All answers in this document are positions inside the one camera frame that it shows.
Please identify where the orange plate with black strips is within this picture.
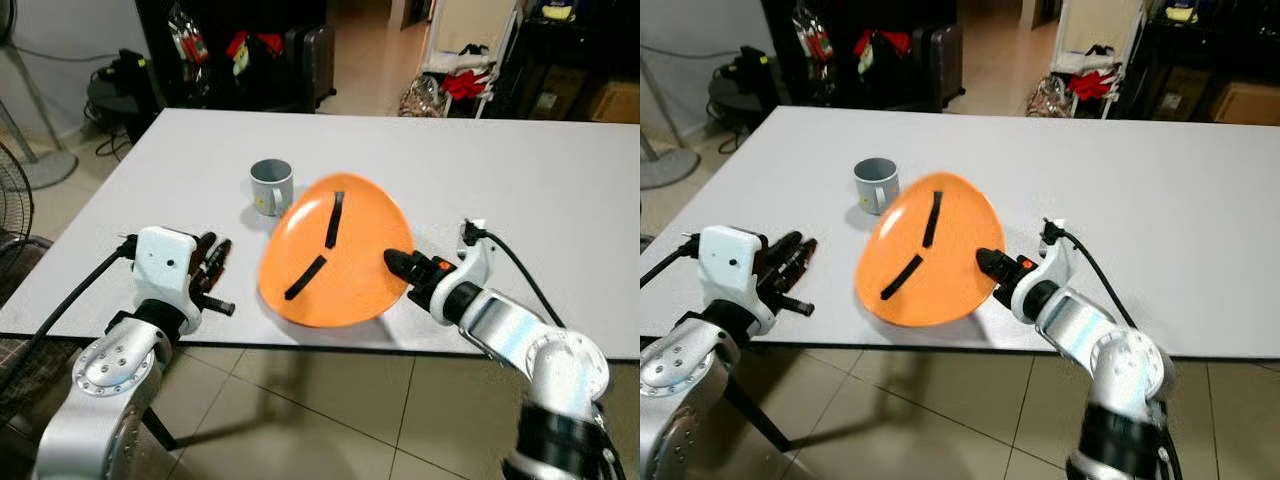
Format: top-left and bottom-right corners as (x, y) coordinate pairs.
(257, 173), (414, 329)
(853, 171), (1006, 328)

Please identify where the grey ceramic mug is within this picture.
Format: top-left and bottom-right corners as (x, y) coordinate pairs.
(250, 159), (295, 217)
(853, 158), (900, 216)

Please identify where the black table leg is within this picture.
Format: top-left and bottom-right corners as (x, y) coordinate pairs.
(140, 405), (181, 451)
(722, 375), (796, 453)

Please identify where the white floor fan stand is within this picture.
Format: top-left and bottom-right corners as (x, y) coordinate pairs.
(0, 40), (79, 191)
(640, 130), (701, 191)

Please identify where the black cabinet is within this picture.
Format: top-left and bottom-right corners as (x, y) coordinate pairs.
(135, 0), (331, 111)
(770, 0), (961, 111)

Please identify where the patterned bag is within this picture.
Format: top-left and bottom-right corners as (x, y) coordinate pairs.
(398, 75), (451, 119)
(1025, 75), (1076, 119)

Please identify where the red cloth on chair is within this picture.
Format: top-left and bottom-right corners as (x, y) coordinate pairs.
(1067, 68), (1121, 101)
(440, 68), (493, 101)

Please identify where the black fan grille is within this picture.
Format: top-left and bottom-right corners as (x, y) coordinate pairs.
(0, 140), (51, 301)

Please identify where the dark suitcase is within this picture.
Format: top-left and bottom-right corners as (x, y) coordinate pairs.
(915, 22), (966, 111)
(285, 25), (336, 109)

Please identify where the red white hanging packet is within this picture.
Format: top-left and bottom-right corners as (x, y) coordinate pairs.
(168, 5), (211, 66)
(795, 5), (836, 61)

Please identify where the red cloth in cabinet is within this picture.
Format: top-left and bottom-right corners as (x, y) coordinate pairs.
(226, 30), (284, 61)
(855, 28), (913, 58)

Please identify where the brown cardboard box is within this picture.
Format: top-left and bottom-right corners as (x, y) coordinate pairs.
(1210, 82), (1280, 126)
(585, 80), (641, 124)

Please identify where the white chair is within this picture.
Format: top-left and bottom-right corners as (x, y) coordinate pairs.
(415, 0), (526, 119)
(1045, 0), (1151, 119)

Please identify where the dark shelf unit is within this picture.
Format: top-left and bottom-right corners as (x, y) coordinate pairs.
(500, 0), (641, 124)
(1120, 0), (1280, 126)

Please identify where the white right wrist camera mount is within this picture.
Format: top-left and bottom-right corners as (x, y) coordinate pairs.
(452, 220), (498, 303)
(1010, 220), (1077, 323)

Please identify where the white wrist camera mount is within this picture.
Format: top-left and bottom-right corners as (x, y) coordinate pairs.
(1010, 220), (1077, 323)
(133, 227), (206, 336)
(700, 226), (776, 336)
(452, 220), (498, 303)

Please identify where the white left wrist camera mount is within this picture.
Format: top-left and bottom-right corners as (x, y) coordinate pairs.
(133, 227), (206, 336)
(700, 226), (776, 336)

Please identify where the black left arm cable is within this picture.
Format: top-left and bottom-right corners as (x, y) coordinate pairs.
(640, 235), (703, 286)
(0, 237), (139, 386)

